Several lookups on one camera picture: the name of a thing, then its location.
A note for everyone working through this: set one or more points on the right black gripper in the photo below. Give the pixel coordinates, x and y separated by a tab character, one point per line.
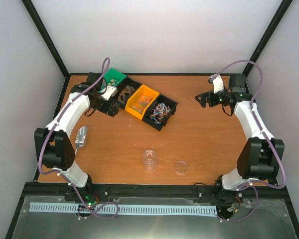
204	95

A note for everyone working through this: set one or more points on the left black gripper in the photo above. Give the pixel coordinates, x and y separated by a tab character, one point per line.
106	109

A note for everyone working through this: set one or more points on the black bin with popsicle candies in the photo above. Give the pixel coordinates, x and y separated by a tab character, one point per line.
126	88

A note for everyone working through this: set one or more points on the yellow plastic bin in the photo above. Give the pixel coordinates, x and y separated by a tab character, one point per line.
140	100

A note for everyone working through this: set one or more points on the green plastic bin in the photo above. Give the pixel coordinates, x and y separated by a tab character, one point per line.
112	78

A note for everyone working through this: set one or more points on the metal scoop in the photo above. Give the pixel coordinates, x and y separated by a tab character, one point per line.
80	139

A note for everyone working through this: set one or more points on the black bin with lollipops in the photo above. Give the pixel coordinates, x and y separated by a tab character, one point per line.
159	112

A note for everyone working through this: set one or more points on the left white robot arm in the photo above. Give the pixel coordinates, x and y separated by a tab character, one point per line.
53	147

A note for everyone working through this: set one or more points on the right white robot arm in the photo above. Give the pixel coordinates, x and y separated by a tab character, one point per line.
260	159

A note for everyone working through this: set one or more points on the clear plastic jar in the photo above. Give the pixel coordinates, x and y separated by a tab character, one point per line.
149	160

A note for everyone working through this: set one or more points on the clear jar lid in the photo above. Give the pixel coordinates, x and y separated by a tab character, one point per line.
180	167

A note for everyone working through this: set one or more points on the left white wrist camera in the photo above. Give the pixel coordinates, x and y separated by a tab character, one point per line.
110	91

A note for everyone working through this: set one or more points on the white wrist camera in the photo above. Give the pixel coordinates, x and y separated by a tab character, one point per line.
110	91
217	83

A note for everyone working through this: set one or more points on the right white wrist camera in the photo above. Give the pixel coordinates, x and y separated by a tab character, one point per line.
217	83

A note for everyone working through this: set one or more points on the black aluminium rail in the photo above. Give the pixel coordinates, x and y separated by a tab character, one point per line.
108	192

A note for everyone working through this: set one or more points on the light blue cable duct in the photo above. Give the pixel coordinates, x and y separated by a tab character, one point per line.
131	210

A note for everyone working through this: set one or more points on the black frame post left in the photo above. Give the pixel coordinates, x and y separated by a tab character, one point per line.
34	15

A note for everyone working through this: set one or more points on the black frame post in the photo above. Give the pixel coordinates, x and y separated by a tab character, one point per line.
276	19
34	15

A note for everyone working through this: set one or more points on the metal base plate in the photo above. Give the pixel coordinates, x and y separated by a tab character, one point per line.
263	219

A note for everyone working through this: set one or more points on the black frame post right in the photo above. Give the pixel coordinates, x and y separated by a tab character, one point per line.
276	19

